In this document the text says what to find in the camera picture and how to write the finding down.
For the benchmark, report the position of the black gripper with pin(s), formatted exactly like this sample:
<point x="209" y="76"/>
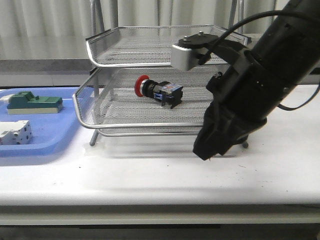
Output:
<point x="242" y="99"/>

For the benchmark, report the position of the red emergency push button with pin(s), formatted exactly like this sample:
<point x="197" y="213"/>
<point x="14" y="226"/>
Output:
<point x="164" y="92"/>

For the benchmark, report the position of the silver mesh tray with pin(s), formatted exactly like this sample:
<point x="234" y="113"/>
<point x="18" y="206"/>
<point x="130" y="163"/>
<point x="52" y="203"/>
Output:
<point x="149" y="131"/>
<point x="140" y="46"/>
<point x="107" y="100"/>

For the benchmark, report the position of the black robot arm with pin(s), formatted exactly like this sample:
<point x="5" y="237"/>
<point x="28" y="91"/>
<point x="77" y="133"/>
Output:
<point x="290" y="47"/>

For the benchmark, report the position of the silver mesh bottom tray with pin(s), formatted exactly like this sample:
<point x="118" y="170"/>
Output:
<point x="149" y="131"/>

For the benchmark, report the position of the silver mesh top tray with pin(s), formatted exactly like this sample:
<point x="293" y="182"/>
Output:
<point x="140" y="46"/>

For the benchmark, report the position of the blue plastic tray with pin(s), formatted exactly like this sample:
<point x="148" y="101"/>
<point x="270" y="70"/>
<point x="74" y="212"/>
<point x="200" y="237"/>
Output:
<point x="50" y="132"/>

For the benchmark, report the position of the white circuit breaker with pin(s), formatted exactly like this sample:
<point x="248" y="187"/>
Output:
<point x="15" y="132"/>

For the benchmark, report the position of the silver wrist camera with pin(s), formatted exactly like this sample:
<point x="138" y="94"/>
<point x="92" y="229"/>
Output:
<point x="186" y="53"/>

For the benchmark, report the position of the silver metal rack frame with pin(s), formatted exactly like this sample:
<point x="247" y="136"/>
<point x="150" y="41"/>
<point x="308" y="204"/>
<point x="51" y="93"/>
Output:
<point x="119" y="56"/>

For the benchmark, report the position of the green and beige switch block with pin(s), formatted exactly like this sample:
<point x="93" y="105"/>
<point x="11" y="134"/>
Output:
<point x="26" y="103"/>

